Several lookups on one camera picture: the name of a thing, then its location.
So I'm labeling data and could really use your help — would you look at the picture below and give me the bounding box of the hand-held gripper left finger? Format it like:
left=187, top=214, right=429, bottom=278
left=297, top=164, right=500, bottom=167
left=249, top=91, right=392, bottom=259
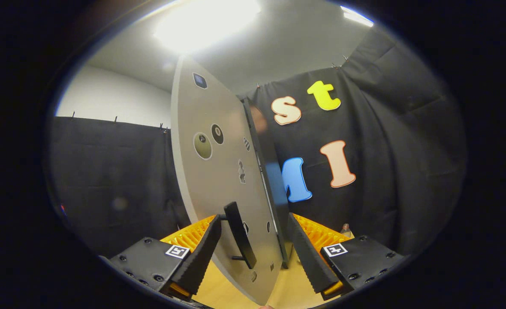
left=100, top=214, right=223, bottom=301

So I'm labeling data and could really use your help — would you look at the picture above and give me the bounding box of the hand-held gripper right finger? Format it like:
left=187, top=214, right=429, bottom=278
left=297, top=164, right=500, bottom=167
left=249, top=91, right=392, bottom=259
left=286, top=212, right=404, bottom=301

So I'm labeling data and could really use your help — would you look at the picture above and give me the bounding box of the black backdrop cloth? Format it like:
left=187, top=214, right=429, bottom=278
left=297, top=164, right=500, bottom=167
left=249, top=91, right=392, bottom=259
left=47, top=26, right=468, bottom=258

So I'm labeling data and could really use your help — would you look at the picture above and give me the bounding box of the narrow ceiling light strip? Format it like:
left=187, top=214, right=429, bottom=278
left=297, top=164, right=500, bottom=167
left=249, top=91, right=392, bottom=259
left=340, top=5, right=374, bottom=27

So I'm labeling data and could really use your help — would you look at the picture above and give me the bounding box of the large ceiling light panel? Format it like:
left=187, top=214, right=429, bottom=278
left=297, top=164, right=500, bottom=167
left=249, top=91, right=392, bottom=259
left=152, top=0, right=262, bottom=54

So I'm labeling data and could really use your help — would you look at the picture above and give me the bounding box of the dark grey shoe cabinet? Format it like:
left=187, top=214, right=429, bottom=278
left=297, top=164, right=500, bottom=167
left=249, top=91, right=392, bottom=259
left=239, top=97, right=294, bottom=270

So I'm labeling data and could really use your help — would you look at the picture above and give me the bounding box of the black cabinet door handle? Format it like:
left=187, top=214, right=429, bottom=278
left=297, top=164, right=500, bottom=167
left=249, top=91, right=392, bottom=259
left=219, top=201, right=257, bottom=270

